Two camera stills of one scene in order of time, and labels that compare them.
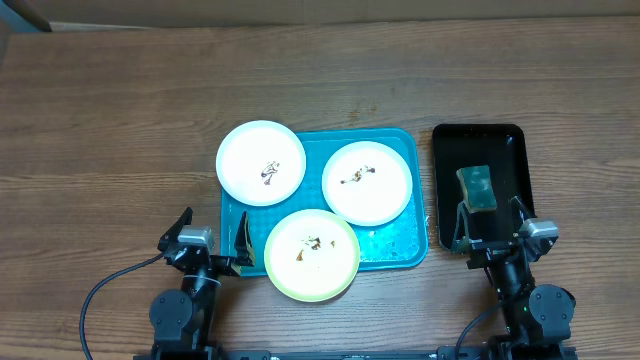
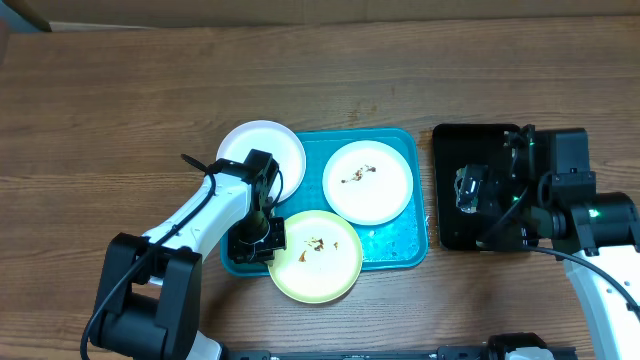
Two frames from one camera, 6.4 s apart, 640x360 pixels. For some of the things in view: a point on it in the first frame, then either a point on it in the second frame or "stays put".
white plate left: (261, 163) stays put
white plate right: (367, 183) stays put
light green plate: (312, 256) stays put
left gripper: (243, 252) -> (263, 254)
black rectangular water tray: (501, 147) stays put
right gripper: (489, 250) -> (494, 185)
